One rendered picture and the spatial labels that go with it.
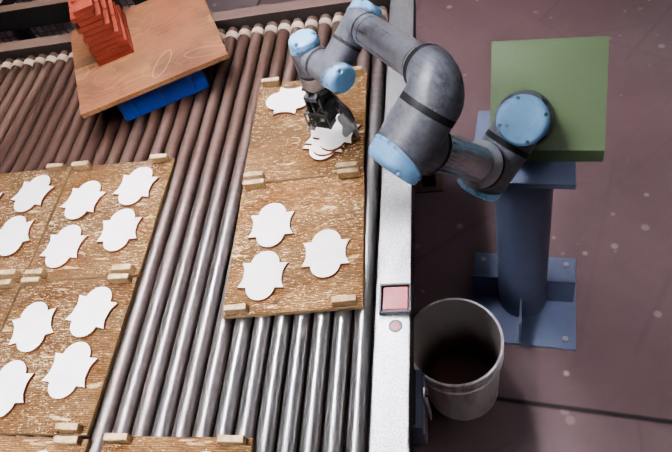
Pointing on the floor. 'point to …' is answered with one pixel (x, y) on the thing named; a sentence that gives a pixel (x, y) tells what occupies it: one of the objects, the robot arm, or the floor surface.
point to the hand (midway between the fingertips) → (336, 131)
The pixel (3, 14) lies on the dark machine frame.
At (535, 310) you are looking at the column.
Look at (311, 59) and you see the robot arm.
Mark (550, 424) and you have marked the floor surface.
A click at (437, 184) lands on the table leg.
